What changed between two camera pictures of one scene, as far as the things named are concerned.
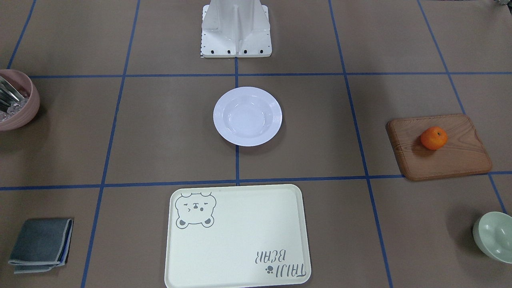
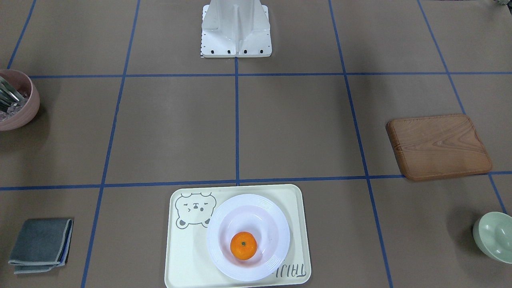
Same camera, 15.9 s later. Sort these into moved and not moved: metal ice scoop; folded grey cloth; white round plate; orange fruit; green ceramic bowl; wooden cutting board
Moved: orange fruit; white round plate
Not moved: green ceramic bowl; wooden cutting board; folded grey cloth; metal ice scoop
